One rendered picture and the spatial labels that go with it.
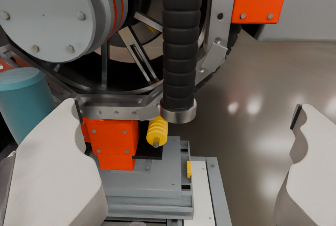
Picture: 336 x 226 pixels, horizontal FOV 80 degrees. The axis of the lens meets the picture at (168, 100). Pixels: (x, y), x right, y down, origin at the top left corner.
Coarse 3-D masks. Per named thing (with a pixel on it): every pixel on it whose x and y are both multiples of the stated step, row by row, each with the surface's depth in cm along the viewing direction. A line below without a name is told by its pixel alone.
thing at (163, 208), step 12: (180, 144) 105; (192, 192) 79; (108, 204) 75; (120, 204) 75; (132, 204) 77; (144, 204) 77; (156, 204) 77; (168, 204) 77; (180, 204) 77; (192, 204) 75; (108, 216) 79; (120, 216) 78; (132, 216) 78; (144, 216) 78; (156, 216) 78; (168, 216) 77; (180, 216) 77; (192, 216) 77
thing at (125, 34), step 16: (128, 0) 50; (128, 16) 52; (144, 16) 48; (128, 32) 50; (128, 48) 52; (48, 64) 54; (64, 64) 59; (80, 64) 64; (96, 64) 69; (112, 64) 73; (128, 64) 75; (144, 64) 73; (160, 64) 66; (64, 80) 56; (80, 80) 58; (96, 80) 61; (112, 80) 63; (128, 80) 63; (144, 80) 61; (160, 80) 55
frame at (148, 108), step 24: (216, 0) 37; (216, 24) 39; (0, 48) 46; (216, 48) 41; (0, 72) 46; (48, 72) 52; (72, 96) 53; (96, 96) 54; (120, 96) 54; (144, 96) 54
